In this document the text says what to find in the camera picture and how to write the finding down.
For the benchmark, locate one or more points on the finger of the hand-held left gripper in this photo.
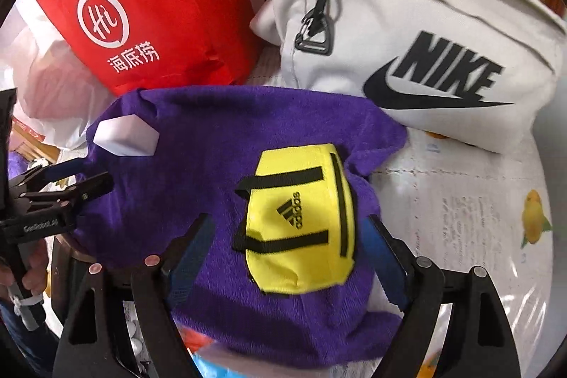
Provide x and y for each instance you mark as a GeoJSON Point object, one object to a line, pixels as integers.
{"type": "Point", "coordinates": [88, 187]}
{"type": "Point", "coordinates": [62, 170]}

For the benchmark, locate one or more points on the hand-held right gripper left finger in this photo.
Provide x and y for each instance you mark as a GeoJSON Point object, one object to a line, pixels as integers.
{"type": "Point", "coordinates": [189, 260]}

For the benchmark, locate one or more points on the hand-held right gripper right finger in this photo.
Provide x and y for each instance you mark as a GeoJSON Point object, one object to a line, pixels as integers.
{"type": "Point", "coordinates": [390, 267]}

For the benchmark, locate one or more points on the purple towel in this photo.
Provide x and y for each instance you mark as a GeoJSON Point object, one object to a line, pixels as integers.
{"type": "Point", "coordinates": [199, 139]}

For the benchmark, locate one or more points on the person's left hand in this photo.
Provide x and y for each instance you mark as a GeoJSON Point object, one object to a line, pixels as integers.
{"type": "Point", "coordinates": [39, 271]}

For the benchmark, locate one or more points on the wooden furniture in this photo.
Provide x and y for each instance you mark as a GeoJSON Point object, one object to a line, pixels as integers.
{"type": "Point", "coordinates": [31, 139]}

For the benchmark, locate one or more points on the white plastic bag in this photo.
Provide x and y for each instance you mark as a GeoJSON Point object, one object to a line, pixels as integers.
{"type": "Point", "coordinates": [48, 94]}

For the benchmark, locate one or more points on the blue plastic packet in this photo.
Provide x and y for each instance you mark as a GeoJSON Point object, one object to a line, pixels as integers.
{"type": "Point", "coordinates": [217, 362]}

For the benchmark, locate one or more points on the red paper bag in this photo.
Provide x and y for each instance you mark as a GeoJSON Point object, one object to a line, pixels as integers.
{"type": "Point", "coordinates": [177, 6]}

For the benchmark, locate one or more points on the white fabric backpack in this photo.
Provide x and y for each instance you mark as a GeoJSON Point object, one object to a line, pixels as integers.
{"type": "Point", "coordinates": [398, 6]}

